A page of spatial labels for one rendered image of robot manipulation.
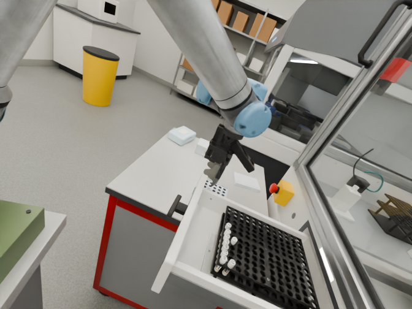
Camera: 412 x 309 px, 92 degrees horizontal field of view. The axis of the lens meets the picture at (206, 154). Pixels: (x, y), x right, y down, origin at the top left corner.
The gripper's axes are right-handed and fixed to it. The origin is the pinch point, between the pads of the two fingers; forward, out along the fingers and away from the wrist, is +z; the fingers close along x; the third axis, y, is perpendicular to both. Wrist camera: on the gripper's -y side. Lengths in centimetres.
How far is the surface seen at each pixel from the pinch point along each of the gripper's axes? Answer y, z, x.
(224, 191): -5.1, 5.6, -4.3
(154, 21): 243, -30, -410
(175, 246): 3.7, -7.9, 36.4
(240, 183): -11.8, 7.5, -17.8
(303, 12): -5, -65, -55
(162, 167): 21.5, 9.0, -5.6
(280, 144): -28, -5, -56
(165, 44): 206, 4, -407
